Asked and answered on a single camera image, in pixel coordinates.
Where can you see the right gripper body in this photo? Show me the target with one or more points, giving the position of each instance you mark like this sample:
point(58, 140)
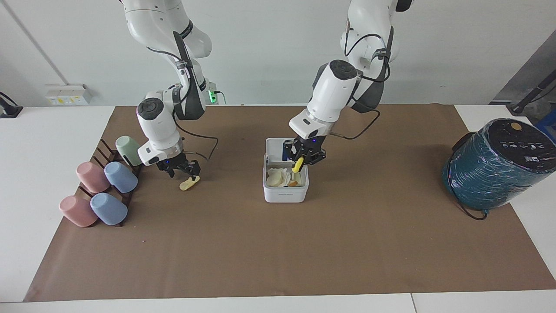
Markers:
point(166, 163)

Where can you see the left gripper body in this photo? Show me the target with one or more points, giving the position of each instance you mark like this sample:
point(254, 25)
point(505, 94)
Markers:
point(312, 142)

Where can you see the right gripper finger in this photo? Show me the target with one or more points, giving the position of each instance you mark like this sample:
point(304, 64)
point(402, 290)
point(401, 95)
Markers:
point(193, 167)
point(170, 172)

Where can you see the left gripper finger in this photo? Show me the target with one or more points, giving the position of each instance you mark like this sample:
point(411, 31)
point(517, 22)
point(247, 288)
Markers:
point(297, 154)
point(316, 157)

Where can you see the pale yellow trash piece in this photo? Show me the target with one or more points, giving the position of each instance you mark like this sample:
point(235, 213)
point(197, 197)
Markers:
point(189, 184)

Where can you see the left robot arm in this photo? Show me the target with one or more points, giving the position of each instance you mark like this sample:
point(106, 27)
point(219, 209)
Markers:
point(332, 93)

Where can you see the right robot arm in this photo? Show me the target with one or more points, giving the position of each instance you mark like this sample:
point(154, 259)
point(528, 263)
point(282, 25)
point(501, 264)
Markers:
point(158, 121)

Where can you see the orange trash scrap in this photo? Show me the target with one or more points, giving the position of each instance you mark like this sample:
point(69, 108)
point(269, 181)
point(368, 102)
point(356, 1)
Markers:
point(294, 184)

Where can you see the white trash bin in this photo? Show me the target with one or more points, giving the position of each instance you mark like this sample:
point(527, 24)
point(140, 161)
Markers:
point(284, 194)

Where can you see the white crumpled paper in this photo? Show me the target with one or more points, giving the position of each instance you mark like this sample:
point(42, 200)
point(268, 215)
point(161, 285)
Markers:
point(277, 177)

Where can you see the green cup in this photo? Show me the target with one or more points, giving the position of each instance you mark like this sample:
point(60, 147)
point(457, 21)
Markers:
point(128, 150)

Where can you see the blue cup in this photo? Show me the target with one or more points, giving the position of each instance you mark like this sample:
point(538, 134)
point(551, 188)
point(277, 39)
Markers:
point(108, 209)
point(121, 177)

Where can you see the dark brown cup rack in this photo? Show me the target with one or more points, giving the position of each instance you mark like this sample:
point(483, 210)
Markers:
point(108, 157)

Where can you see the pink cup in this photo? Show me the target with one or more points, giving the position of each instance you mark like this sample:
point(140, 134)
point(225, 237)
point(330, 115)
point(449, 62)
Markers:
point(92, 177)
point(77, 211)

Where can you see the black stand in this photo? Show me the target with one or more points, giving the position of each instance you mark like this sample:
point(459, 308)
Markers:
point(527, 98)
point(8, 108)

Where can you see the teal wrapped cylindrical appliance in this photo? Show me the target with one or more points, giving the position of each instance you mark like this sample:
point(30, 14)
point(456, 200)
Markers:
point(495, 167)

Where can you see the white wall socket box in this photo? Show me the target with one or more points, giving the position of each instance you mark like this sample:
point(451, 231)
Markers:
point(68, 94)

